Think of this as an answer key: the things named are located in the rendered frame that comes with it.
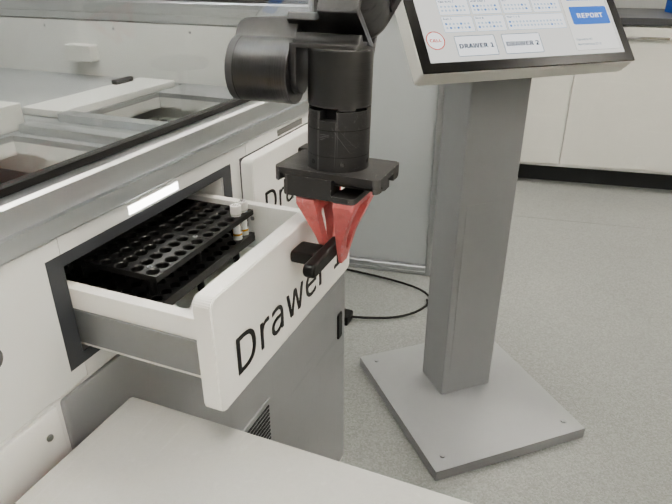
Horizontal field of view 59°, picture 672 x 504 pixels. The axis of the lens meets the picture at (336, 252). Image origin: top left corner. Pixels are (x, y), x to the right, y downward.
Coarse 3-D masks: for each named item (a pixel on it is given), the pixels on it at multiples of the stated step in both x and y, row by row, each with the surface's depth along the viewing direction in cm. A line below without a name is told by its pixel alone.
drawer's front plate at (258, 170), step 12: (300, 132) 88; (276, 144) 82; (288, 144) 84; (300, 144) 88; (252, 156) 77; (264, 156) 78; (276, 156) 81; (288, 156) 85; (252, 168) 76; (264, 168) 79; (252, 180) 77; (264, 180) 79; (276, 180) 83; (252, 192) 77; (264, 192) 80; (276, 192) 83; (276, 204) 84; (288, 204) 88
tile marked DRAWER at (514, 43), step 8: (536, 32) 124; (504, 40) 122; (512, 40) 122; (520, 40) 123; (528, 40) 123; (536, 40) 124; (512, 48) 122; (520, 48) 122; (528, 48) 123; (536, 48) 123
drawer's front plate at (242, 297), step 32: (288, 224) 57; (256, 256) 51; (288, 256) 56; (224, 288) 46; (256, 288) 51; (288, 288) 57; (320, 288) 65; (224, 320) 47; (256, 320) 52; (288, 320) 59; (224, 352) 48; (256, 352) 53; (224, 384) 49
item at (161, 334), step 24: (264, 216) 71; (288, 216) 70; (72, 288) 53; (96, 288) 53; (96, 312) 53; (120, 312) 52; (144, 312) 51; (168, 312) 50; (192, 312) 49; (96, 336) 54; (120, 336) 53; (144, 336) 51; (168, 336) 50; (192, 336) 49; (144, 360) 53; (168, 360) 52; (192, 360) 50
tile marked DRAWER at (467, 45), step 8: (456, 40) 118; (464, 40) 119; (472, 40) 119; (480, 40) 120; (488, 40) 120; (464, 48) 118; (472, 48) 119; (480, 48) 119; (488, 48) 120; (496, 48) 120; (464, 56) 118
